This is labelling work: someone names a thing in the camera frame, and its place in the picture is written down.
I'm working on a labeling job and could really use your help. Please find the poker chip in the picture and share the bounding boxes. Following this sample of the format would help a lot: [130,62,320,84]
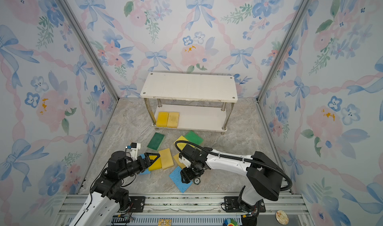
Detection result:
[193,178,200,185]

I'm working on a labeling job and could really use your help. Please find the green sponge right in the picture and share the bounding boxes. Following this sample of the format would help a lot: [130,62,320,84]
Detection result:
[184,131,203,145]

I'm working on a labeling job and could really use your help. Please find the black corrugated cable right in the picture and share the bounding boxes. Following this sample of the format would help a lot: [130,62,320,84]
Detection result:
[174,140,293,192]

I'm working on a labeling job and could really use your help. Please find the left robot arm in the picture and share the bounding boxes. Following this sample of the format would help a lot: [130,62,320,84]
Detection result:
[70,151,160,226]

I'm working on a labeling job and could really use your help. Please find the blue sponge left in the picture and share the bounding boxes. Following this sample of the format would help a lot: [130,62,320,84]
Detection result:
[139,154,151,175]

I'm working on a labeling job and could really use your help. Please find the large blue sponge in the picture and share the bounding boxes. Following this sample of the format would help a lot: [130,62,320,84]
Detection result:
[169,166,192,193]

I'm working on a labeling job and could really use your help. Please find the dark green scouring sponge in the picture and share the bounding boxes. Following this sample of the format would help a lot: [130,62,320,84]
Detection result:
[147,133,165,151]

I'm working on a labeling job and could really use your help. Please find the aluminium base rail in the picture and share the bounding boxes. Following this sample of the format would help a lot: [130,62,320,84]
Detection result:
[55,192,315,226]

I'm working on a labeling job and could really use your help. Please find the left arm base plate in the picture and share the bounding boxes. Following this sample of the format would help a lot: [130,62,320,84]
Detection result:
[119,196,146,213]

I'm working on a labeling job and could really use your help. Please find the small yellow circuit board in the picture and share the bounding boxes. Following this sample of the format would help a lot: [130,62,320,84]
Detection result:
[158,219,172,226]

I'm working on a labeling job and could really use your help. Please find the bright yellow sponge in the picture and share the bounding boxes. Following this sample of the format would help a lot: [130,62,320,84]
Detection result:
[148,158,162,172]
[156,112,169,128]

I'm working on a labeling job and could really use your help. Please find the white two-tier shelf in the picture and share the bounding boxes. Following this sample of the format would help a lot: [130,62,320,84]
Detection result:
[141,72,238,134]

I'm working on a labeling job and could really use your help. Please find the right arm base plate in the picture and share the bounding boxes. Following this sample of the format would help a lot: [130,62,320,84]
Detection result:
[221,196,266,213]

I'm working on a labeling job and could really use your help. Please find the thin black cable left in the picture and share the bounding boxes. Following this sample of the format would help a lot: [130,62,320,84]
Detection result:
[89,157,135,194]

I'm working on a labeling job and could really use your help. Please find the tan yellow orange-backed sponge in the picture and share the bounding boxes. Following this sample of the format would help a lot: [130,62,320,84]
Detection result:
[167,112,180,128]

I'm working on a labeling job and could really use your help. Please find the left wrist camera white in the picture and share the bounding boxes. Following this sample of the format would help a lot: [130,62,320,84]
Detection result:
[125,143,141,161]

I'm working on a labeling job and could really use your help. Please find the pale yellow sponge left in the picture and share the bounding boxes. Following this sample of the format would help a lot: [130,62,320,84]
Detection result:
[159,148,174,170]

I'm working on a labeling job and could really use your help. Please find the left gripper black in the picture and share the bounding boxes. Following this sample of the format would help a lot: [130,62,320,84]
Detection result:
[119,152,159,180]

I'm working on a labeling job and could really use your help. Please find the colourful toy object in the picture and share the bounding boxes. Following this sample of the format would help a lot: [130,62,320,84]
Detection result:
[223,218,239,226]

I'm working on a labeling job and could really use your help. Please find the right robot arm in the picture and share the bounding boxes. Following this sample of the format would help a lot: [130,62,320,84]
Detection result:
[179,144,284,213]

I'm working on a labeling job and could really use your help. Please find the round beige disc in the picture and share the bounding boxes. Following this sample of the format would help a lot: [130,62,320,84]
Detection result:
[275,210,289,226]

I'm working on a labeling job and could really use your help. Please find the yellow-green sponge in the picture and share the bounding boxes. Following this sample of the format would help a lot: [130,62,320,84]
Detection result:
[174,135,189,150]

